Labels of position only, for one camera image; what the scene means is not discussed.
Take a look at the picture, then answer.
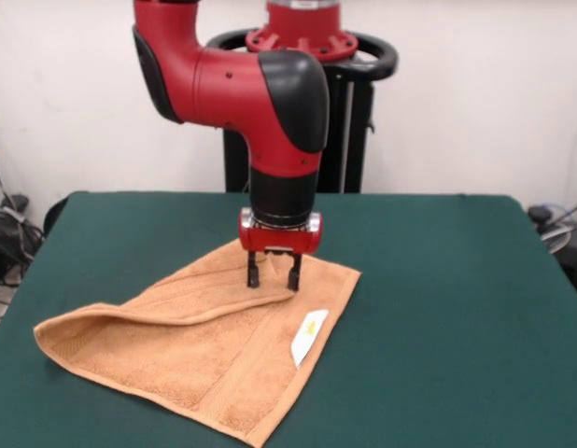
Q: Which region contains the dark green tablecloth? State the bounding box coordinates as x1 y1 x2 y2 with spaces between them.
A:
0 189 577 448

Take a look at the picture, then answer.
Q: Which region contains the orange terry towel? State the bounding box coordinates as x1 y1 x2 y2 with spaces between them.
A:
34 238 362 448

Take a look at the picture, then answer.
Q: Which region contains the black cable tangle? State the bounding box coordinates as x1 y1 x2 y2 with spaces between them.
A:
526 198 577 300
0 148 45 288

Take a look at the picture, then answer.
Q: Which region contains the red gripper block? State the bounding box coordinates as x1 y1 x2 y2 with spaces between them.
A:
238 208 324 291

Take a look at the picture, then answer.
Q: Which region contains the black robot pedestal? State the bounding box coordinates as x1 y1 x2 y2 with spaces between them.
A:
204 30 400 193

